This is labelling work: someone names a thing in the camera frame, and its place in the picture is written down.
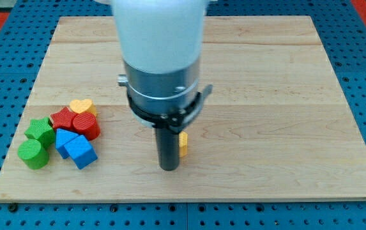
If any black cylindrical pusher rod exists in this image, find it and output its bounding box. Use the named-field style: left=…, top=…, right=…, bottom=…
left=155, top=128, right=179, bottom=171

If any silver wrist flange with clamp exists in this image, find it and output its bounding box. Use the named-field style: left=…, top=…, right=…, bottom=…
left=118, top=60, right=213, bottom=134

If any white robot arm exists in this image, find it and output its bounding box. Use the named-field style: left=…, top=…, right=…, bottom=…
left=106, top=0, right=213, bottom=171

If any yellow block behind rod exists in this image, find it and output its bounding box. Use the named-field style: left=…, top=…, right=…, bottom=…
left=179, top=132, right=188, bottom=158

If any yellow heart block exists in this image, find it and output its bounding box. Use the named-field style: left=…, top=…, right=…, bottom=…
left=69, top=98, right=97, bottom=116

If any red cylinder block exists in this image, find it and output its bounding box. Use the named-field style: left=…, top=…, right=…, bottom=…
left=72, top=112, right=100, bottom=141

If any blue cube block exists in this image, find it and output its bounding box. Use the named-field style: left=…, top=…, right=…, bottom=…
left=64, top=135, right=98, bottom=169

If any blue triangle block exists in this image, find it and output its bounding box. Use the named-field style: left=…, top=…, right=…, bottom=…
left=55, top=128, right=79, bottom=159

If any red star block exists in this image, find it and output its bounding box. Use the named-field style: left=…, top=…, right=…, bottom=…
left=50, top=107, right=77, bottom=131

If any wooden board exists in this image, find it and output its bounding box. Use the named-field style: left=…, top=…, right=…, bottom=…
left=0, top=16, right=366, bottom=203

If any green star block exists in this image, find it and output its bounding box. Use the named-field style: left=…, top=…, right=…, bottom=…
left=24, top=117, right=56, bottom=149

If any green cylinder block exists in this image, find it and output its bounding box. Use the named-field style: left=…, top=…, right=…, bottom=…
left=17, top=139, right=49, bottom=170

